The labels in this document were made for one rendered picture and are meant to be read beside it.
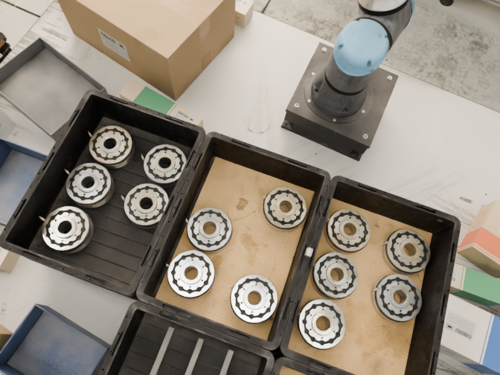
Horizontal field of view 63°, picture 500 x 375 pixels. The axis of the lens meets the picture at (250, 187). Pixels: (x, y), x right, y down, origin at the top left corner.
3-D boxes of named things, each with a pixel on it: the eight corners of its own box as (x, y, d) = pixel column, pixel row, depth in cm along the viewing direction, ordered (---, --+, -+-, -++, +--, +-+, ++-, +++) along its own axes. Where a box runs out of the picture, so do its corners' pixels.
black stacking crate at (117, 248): (102, 114, 107) (89, 88, 96) (208, 151, 105) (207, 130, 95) (22, 256, 93) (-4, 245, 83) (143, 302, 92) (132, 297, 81)
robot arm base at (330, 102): (329, 60, 118) (338, 38, 108) (373, 88, 116) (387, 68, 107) (300, 97, 114) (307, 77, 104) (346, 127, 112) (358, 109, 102)
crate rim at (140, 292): (208, 133, 96) (208, 129, 94) (330, 176, 95) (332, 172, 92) (135, 299, 82) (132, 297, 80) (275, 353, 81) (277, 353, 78)
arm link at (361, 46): (315, 77, 104) (329, 43, 92) (341, 41, 108) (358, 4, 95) (356, 102, 103) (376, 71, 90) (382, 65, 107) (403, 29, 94)
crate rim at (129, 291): (91, 92, 98) (88, 86, 96) (208, 133, 96) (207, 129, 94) (-1, 247, 84) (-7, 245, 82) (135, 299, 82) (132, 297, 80)
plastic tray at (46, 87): (109, 97, 121) (105, 87, 117) (57, 143, 115) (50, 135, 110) (46, 47, 126) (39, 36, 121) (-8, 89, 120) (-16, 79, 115)
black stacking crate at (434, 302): (321, 191, 103) (332, 174, 93) (435, 231, 102) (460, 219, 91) (271, 351, 90) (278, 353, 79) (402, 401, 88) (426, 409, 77)
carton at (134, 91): (123, 104, 121) (118, 93, 115) (135, 89, 123) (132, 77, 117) (191, 144, 118) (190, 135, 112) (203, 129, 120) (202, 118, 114)
